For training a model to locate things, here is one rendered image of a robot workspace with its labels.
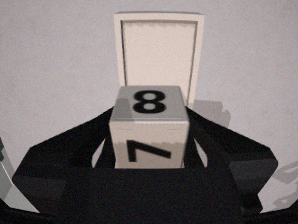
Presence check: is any cream rectangular tray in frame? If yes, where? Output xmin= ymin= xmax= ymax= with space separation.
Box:
xmin=114 ymin=11 xmax=205 ymax=110

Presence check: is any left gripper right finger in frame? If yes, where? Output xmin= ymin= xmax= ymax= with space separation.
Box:
xmin=183 ymin=107 xmax=278 ymax=196

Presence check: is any beige calendar cube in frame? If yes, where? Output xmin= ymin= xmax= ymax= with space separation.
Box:
xmin=109 ymin=86 xmax=190 ymax=169

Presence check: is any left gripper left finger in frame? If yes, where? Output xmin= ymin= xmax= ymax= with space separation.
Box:
xmin=21 ymin=106 xmax=116 ymax=168

